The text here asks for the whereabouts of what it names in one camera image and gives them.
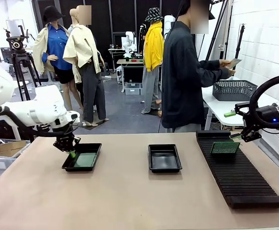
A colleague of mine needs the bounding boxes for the mannequin in yellow hoodie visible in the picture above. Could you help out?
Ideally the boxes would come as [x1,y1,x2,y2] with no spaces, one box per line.
[141,7,164,115]

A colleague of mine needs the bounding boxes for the person in black coat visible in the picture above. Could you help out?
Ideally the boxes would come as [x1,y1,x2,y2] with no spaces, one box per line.
[160,0,237,134]

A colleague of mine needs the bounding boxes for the person's left forearm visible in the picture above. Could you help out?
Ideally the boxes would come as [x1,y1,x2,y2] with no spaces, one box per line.
[198,59,222,70]

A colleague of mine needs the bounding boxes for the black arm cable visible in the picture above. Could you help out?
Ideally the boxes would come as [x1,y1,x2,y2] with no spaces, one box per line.
[0,106,58,138]
[248,74,279,131]

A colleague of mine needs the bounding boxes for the black light stand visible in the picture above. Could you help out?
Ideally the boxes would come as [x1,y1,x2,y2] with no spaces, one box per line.
[232,23,247,60]

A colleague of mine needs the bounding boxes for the grey mesh basket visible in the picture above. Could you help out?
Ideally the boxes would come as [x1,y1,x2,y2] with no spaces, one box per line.
[212,80,258,102]

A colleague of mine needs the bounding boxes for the patterned bucket hat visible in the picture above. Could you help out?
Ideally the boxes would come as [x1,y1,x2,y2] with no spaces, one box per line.
[145,7,164,23]

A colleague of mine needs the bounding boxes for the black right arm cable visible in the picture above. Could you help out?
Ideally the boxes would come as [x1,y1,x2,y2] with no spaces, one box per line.
[248,74,279,131]

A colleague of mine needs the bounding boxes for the mannequin in cream jacket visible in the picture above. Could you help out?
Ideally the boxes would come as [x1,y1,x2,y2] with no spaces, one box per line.
[62,8,110,127]

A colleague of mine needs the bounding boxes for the black brimmed hat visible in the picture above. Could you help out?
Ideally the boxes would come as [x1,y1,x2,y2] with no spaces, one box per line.
[43,5,66,24]

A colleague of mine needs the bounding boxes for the person's left hand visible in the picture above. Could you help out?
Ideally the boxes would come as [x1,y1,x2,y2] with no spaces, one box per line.
[219,59,232,69]

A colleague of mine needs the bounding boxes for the black slotted board rack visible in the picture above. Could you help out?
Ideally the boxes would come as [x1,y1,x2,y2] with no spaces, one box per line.
[196,130,279,209]

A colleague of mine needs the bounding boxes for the black cabinet under table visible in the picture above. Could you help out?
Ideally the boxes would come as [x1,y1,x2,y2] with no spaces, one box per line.
[123,66,144,83]

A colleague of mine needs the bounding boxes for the black slanted pole stand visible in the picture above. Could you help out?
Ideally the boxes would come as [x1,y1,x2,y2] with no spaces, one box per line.
[205,0,233,62]

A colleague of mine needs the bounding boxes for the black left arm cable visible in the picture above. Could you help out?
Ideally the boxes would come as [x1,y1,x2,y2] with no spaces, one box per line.
[0,106,58,138]

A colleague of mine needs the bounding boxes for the background work table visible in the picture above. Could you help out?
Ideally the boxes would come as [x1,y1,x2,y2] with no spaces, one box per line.
[116,58,145,93]

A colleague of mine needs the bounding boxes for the black equipment bag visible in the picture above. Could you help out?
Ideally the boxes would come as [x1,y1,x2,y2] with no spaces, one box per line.
[0,119,19,141]

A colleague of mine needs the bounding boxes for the black plastic ESD tray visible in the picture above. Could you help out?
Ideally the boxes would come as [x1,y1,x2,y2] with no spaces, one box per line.
[147,143,183,173]
[61,142,102,173]

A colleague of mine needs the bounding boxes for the person's right forearm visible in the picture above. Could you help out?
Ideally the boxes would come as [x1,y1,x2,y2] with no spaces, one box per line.
[201,68,229,87]

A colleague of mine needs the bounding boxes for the clear storage bin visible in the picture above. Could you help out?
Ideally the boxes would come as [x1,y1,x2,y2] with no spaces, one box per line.
[124,82,143,96]

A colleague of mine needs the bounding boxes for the grey circuit board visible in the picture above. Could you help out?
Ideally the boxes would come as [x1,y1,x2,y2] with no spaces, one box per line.
[226,58,243,69]

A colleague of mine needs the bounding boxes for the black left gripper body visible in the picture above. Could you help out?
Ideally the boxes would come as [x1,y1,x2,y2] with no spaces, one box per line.
[53,131,81,153]

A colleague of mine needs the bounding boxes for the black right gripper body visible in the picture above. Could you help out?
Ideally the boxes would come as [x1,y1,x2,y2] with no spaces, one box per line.
[257,104,279,127]

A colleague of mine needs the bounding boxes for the black camera tripod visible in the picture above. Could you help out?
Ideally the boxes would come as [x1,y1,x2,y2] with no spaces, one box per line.
[4,25,42,101]

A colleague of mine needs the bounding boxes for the brown cardboard box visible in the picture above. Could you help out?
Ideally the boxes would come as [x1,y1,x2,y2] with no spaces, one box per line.
[0,140,27,158]

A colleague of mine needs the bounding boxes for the white side table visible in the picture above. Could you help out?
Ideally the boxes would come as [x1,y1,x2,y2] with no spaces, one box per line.
[201,76,279,131]

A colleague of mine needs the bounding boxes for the mannequin in blue shirt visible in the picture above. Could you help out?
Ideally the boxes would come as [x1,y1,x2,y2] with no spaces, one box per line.
[33,6,84,113]

